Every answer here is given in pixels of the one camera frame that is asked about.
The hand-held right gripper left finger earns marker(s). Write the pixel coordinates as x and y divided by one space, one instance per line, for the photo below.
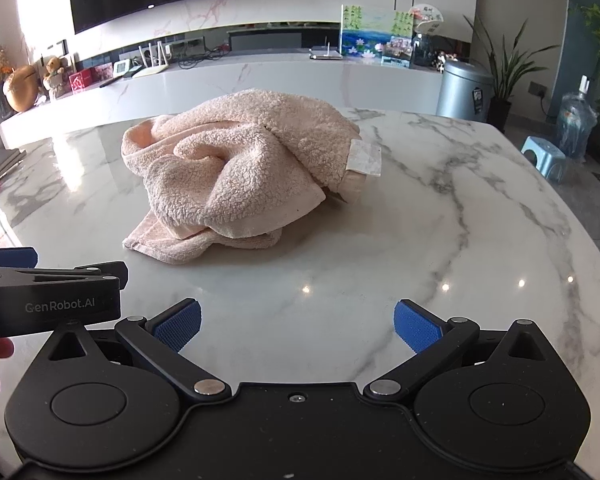
179 327

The dark glass jar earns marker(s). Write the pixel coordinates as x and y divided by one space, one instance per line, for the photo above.
423 50

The small photo card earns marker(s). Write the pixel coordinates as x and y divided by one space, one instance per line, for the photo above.
396 52

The white marble TV console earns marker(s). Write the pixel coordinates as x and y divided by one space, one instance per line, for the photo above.
280 74

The long-leaf potted plant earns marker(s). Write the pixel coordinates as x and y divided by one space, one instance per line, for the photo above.
500 85

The lotus pond painting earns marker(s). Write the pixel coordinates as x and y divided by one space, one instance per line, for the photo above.
365 27

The small figurines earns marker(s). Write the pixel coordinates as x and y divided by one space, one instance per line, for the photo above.
442 61

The grey set-top box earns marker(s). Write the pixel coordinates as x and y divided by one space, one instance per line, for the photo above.
326 54

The red box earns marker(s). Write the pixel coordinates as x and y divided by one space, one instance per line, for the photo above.
84 82

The white router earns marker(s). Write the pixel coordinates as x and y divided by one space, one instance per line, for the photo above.
152 62

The grey pedal trash can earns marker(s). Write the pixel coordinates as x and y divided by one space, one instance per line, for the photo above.
462 90

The blue water jug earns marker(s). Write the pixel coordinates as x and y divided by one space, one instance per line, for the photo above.
575 122

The light blue plastic stool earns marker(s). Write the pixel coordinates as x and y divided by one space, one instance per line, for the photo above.
542 152

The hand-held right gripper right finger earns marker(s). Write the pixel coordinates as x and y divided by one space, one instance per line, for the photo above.
420 330

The small white desk clock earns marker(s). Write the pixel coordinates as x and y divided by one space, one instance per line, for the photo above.
121 68

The brown teddy bear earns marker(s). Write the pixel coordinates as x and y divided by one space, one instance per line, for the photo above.
55 72

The round paper fan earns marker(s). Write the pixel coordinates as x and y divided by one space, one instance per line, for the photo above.
426 17

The pink fluffy towel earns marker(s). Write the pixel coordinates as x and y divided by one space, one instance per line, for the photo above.
240 170

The orange gourd vase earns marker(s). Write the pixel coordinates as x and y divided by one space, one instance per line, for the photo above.
22 90

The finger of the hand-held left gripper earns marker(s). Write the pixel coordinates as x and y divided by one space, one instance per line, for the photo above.
107 275
10 257

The dark wall socket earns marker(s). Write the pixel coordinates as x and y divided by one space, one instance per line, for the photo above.
537 89

